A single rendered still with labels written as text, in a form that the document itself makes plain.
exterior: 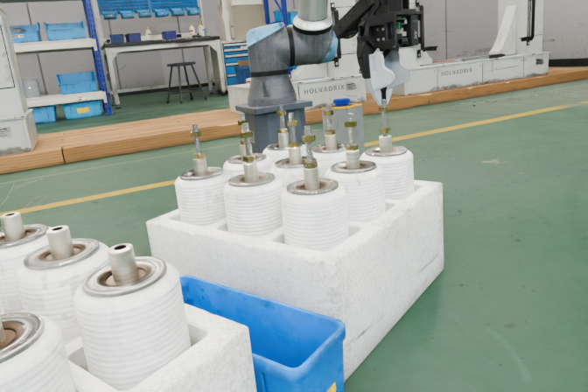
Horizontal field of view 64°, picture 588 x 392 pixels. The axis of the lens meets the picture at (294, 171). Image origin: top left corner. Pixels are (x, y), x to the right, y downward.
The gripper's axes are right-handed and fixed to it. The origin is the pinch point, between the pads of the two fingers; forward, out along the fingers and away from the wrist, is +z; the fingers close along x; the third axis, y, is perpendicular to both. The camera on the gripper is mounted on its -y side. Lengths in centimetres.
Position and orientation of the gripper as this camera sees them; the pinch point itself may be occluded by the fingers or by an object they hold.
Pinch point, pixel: (379, 97)
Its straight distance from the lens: 86.5
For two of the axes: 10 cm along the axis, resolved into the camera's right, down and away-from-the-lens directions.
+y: 6.1, 1.3, -7.8
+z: 0.9, 9.7, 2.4
